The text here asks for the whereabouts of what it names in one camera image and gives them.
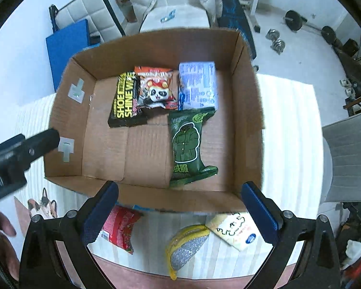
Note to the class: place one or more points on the light blue tissue packet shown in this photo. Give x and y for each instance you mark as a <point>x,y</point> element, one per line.
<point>198,84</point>

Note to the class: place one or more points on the blue board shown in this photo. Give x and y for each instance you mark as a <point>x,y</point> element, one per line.
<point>66,51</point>

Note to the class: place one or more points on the chrome dumbbell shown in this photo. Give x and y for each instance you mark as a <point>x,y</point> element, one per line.
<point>272,34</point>
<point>278,46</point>

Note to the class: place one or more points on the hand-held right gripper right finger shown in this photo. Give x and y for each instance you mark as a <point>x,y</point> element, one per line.
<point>258,213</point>

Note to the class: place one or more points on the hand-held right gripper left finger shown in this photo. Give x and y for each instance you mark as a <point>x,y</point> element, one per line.
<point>99,216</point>

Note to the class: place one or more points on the blue black weight bench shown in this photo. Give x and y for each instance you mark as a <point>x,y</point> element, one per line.
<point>234,9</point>

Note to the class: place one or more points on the wooden stool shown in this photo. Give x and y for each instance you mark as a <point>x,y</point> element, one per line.
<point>356,104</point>

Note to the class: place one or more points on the white cushioned chair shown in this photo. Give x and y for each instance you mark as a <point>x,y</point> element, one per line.
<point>87,12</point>

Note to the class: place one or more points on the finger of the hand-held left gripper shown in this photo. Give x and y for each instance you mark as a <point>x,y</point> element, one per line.
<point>45,143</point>

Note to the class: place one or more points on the person's left hand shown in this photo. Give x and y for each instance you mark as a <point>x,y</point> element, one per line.
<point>6,225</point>

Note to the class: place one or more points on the black barbell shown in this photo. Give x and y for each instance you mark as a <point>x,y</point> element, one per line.
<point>294,19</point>

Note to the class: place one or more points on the yellow silver scrub sponge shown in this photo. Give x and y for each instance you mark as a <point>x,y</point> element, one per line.
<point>183,253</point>

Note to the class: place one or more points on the grey fabric chair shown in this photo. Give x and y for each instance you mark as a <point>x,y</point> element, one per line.
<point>349,162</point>

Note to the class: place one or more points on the small blue wrapper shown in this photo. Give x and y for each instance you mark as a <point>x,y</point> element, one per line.
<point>168,16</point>

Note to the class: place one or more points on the white padded seat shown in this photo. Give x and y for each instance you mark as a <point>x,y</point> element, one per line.
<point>183,18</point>

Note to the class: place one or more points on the red snack packet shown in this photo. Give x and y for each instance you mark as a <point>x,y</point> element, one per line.
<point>120,225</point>

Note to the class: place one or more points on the brown cardboard box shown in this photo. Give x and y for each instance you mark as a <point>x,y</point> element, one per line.
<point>108,147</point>

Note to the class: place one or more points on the orange panda snack packet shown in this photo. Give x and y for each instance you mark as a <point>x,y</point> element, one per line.
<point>156,91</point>

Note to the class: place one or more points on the white cloth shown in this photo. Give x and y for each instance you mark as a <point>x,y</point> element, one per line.
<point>356,250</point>

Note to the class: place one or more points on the cream printed packet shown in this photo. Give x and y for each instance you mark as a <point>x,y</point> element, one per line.
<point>231,228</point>

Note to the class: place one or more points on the black wipes packet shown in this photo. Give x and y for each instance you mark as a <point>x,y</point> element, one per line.
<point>125,102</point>

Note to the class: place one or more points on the green snack packet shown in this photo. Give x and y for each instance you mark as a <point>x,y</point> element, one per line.
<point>186,144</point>

